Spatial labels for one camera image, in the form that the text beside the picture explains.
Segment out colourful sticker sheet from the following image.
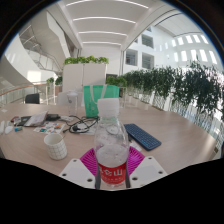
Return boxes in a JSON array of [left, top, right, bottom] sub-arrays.
[[33, 121, 66, 135]]

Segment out white grid-pattern mug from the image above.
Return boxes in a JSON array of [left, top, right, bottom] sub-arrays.
[[43, 132, 68, 161]]

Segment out ceiling light strips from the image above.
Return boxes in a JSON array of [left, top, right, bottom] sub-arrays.
[[64, 0, 151, 46]]

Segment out clear water bottle red label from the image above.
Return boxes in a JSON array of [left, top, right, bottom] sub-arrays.
[[93, 97, 131, 191]]

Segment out green tote bag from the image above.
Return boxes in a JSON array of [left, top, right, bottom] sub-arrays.
[[82, 84, 120, 118]]

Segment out white staircase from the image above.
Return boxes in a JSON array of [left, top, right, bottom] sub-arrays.
[[18, 13, 73, 73]]

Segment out black chair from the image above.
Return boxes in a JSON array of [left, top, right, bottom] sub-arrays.
[[24, 92, 41, 105]]

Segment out small white card box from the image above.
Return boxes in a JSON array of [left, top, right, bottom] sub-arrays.
[[128, 139, 144, 153]]

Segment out white planter cabinet with greenery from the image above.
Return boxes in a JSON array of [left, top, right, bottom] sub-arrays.
[[61, 55, 110, 101]]

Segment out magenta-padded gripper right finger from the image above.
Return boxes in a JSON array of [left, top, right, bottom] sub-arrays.
[[125, 145, 168, 189]]

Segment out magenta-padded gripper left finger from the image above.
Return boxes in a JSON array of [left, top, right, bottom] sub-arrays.
[[58, 147, 101, 190]]

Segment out white notebook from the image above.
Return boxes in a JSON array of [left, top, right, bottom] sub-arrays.
[[23, 110, 49, 128]]

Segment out row of green trees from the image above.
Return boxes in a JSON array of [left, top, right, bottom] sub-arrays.
[[121, 61, 224, 134]]

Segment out low planter with green plants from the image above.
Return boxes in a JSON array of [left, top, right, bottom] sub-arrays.
[[105, 75, 128, 98]]

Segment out dark blue keyboard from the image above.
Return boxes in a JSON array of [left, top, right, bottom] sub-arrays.
[[123, 123, 163, 152]]

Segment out black cables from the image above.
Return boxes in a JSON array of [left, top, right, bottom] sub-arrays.
[[62, 114, 100, 135]]

